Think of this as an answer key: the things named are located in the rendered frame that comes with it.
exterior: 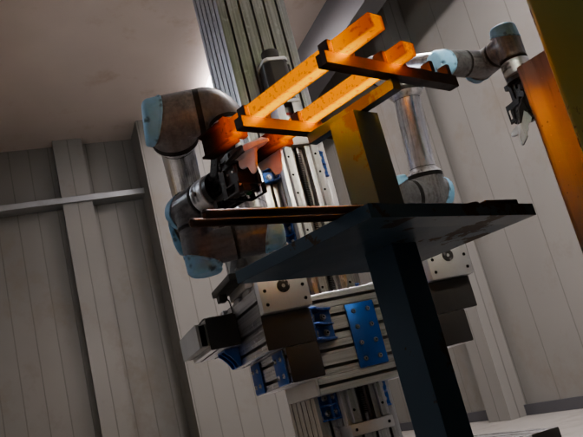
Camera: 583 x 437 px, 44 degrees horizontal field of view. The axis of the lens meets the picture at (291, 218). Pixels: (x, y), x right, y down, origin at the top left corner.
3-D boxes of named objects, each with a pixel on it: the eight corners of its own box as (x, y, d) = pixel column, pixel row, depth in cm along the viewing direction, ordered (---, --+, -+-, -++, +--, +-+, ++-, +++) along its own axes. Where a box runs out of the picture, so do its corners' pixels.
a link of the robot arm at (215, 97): (242, 102, 187) (288, 260, 160) (199, 111, 186) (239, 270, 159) (239, 68, 178) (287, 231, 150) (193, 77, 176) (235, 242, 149)
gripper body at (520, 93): (533, 124, 199) (520, 85, 202) (553, 110, 191) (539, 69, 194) (511, 127, 196) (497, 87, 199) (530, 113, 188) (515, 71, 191)
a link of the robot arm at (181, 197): (195, 234, 163) (188, 198, 165) (224, 217, 156) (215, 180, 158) (166, 235, 158) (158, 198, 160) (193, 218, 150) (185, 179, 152)
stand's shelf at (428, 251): (237, 283, 114) (234, 271, 115) (402, 269, 141) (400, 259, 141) (370, 217, 93) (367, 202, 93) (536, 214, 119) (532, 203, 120)
